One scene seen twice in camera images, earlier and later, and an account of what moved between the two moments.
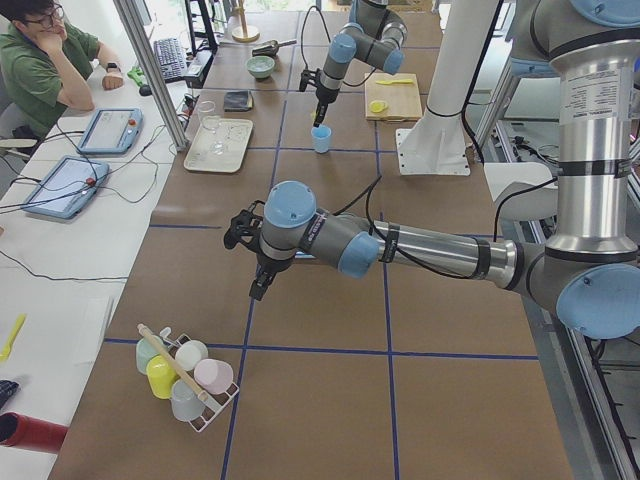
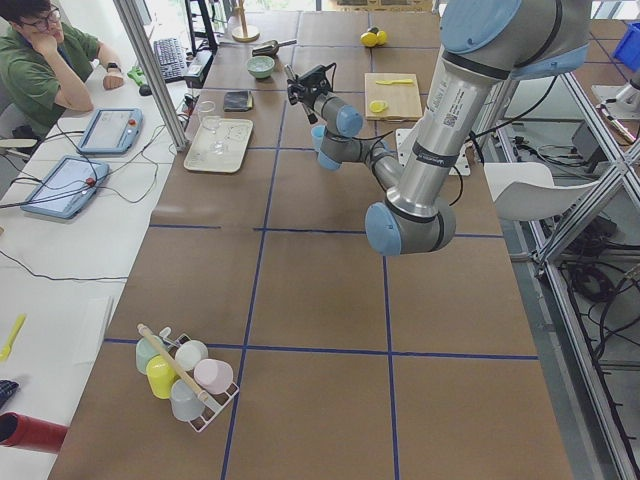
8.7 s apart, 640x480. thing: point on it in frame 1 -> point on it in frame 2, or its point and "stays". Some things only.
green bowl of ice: x=260 y=66 stays
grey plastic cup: x=186 y=402 stays
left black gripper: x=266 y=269 -> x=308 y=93
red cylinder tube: x=17 y=430 stays
